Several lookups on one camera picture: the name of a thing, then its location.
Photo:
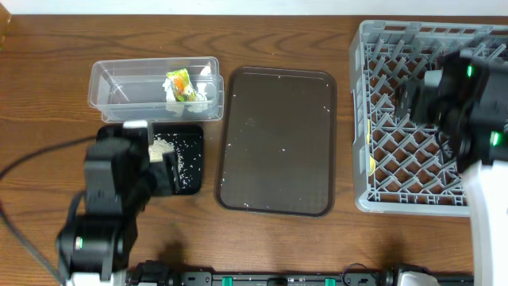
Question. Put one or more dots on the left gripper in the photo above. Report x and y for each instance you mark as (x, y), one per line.
(167, 175)

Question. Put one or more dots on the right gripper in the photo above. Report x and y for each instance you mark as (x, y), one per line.
(404, 101)

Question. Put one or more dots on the white tissue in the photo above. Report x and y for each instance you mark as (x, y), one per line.
(172, 104)
(200, 101)

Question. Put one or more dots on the pale yellow spoon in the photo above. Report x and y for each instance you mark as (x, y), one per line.
(372, 163)

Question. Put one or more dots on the green orange snack wrapper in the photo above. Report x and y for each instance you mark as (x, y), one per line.
(178, 86)

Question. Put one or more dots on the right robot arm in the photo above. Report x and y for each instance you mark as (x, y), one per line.
(466, 98)

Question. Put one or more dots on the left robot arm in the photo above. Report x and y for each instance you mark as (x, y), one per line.
(98, 242)

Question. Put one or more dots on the grey dishwasher rack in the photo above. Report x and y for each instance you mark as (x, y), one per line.
(414, 173)

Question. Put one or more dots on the white rice pile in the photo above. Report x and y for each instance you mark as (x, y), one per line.
(189, 157)

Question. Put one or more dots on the black plastic bin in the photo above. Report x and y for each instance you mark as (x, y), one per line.
(138, 160)

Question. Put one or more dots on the clear plastic bin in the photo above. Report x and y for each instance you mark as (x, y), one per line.
(126, 90)

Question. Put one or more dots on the dark brown serving tray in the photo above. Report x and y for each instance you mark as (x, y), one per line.
(278, 151)

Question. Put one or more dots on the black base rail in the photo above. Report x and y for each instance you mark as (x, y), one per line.
(158, 274)

